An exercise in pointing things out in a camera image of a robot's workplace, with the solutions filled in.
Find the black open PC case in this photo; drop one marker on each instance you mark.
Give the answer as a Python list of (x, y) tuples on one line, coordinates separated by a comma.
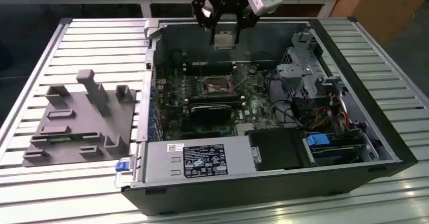
[(234, 196)]

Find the brown cabinet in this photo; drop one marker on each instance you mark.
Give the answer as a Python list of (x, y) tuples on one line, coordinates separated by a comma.
[(385, 5)]

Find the silver square CPU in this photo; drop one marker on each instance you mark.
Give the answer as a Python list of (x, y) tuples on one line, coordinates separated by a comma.
[(224, 42)]

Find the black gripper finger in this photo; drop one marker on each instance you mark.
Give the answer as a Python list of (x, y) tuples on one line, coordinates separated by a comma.
[(204, 10), (249, 18)]

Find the blue disk carrier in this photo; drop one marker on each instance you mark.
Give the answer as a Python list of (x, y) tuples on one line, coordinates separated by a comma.
[(314, 139)]

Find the black drive bay box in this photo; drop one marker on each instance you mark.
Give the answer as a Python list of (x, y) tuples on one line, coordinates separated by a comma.
[(278, 148)]

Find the black RAM stick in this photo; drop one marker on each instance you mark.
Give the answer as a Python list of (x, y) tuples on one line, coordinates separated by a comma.
[(214, 99)]

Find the CPU socket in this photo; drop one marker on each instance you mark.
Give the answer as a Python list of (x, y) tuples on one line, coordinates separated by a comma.
[(216, 86)]

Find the grey power supply unit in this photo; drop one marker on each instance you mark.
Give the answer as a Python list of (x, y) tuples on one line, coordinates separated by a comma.
[(161, 163)]

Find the black graphics card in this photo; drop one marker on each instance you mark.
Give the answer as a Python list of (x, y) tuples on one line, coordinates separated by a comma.
[(212, 112)]

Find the blue case latch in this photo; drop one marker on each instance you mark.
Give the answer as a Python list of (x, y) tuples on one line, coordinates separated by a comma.
[(122, 165)]

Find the grey part rack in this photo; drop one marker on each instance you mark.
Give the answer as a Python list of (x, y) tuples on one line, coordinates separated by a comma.
[(81, 133)]

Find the grey metal drive cage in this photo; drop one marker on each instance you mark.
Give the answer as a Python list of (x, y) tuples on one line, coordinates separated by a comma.
[(298, 75)]

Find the green motherboard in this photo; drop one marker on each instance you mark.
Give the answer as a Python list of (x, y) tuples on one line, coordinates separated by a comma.
[(258, 106)]

